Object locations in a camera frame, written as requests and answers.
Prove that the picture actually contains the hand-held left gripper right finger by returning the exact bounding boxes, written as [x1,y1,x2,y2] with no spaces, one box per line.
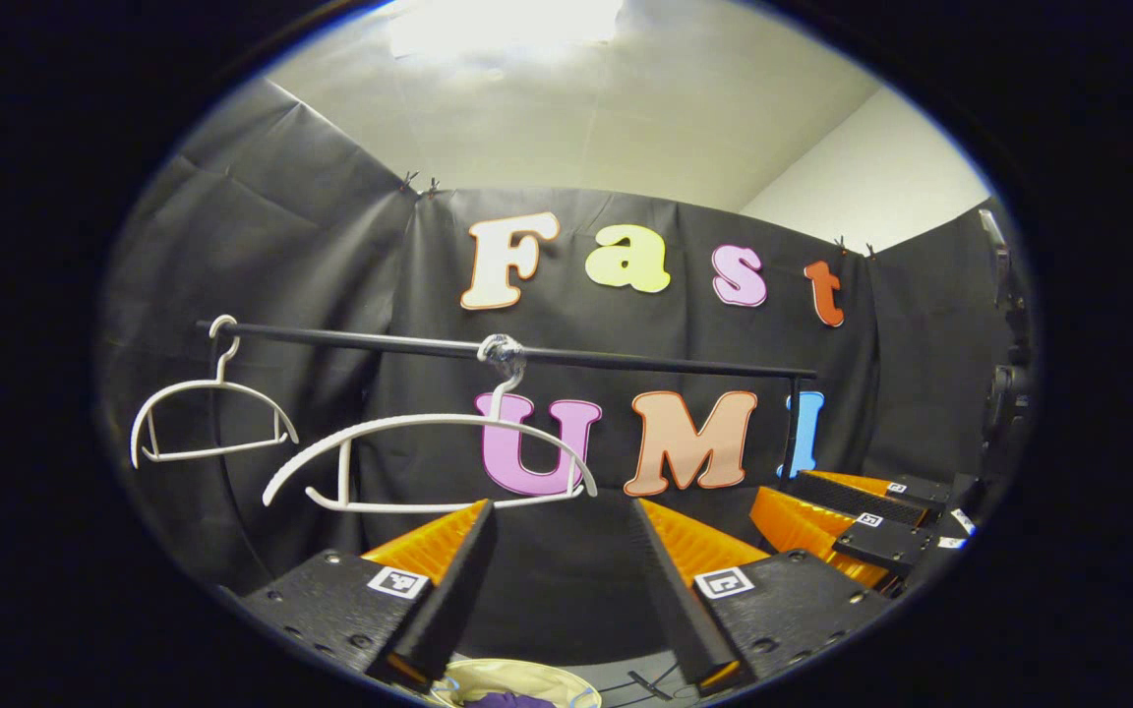
[630,497,897,694]

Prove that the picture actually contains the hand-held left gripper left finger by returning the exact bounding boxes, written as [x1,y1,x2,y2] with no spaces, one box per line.
[222,499,499,689]

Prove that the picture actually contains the cream fabric laundry hamper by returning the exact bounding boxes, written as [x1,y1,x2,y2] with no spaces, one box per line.
[429,657,603,708]

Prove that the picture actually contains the purple shirt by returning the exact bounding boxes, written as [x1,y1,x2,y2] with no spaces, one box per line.
[463,691,558,708]

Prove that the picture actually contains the large white plastic hanger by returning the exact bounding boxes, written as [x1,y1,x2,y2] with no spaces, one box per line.
[262,334,599,515]

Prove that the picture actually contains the black clothes rack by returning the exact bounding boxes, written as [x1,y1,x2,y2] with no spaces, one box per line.
[195,319,819,591]

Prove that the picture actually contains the small white plastic hanger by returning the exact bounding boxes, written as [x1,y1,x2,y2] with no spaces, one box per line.
[130,315,300,470]

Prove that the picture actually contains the ceiling light panel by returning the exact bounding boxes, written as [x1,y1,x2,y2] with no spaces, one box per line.
[385,0,626,62]

